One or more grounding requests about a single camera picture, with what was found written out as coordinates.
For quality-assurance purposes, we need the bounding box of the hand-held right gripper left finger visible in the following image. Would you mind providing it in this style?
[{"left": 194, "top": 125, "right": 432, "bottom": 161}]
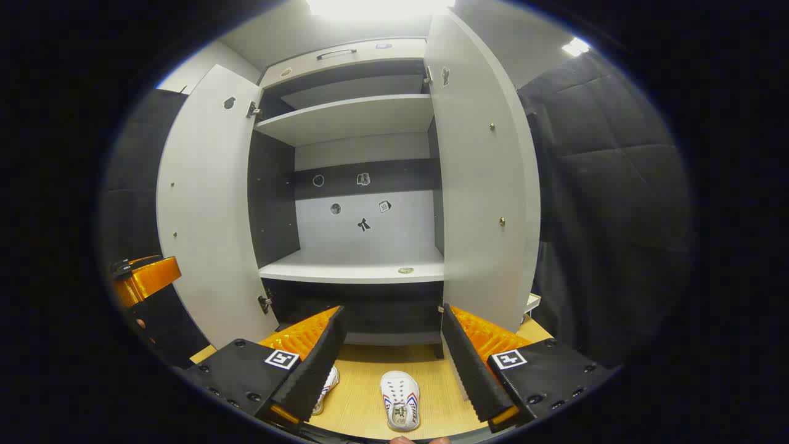
[{"left": 182, "top": 305, "right": 348, "bottom": 426}]

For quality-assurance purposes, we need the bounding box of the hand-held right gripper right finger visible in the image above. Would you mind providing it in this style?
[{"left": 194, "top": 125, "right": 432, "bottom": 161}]
[{"left": 439, "top": 303, "right": 620, "bottom": 433}]

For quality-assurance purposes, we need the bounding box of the white canvas shoe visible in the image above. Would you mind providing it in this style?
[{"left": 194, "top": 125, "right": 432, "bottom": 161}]
[
  {"left": 380, "top": 370, "right": 422, "bottom": 432},
  {"left": 311, "top": 364, "right": 341, "bottom": 416}
]

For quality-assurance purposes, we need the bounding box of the grey shoe cabinet door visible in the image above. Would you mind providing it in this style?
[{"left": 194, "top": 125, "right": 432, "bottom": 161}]
[
  {"left": 156, "top": 64, "right": 280, "bottom": 350},
  {"left": 423, "top": 9, "right": 542, "bottom": 334}
]

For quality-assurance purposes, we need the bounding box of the grey shoe cabinet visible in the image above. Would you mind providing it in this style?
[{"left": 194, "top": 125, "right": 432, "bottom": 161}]
[{"left": 156, "top": 9, "right": 542, "bottom": 362}]

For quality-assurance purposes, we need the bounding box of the large ceiling light panel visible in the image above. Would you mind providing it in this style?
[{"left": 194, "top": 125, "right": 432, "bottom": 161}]
[{"left": 305, "top": 0, "right": 457, "bottom": 19}]

